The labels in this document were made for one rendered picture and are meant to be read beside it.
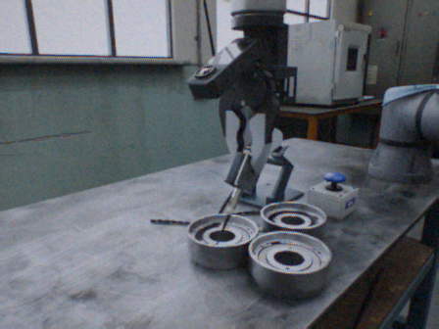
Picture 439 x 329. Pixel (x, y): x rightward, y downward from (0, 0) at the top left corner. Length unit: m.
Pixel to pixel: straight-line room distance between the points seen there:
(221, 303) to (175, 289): 0.06
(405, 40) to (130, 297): 4.12
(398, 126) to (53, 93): 1.64
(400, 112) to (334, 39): 1.87
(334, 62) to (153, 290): 2.45
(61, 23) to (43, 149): 0.69
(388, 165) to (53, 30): 1.77
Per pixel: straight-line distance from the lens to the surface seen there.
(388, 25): 4.41
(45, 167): 2.02
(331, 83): 2.72
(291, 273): 0.41
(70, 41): 2.13
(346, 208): 0.66
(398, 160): 0.92
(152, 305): 0.43
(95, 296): 0.47
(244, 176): 0.47
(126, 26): 2.30
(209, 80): 0.40
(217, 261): 0.47
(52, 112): 1.99
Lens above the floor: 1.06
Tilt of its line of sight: 16 degrees down
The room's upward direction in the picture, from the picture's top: straight up
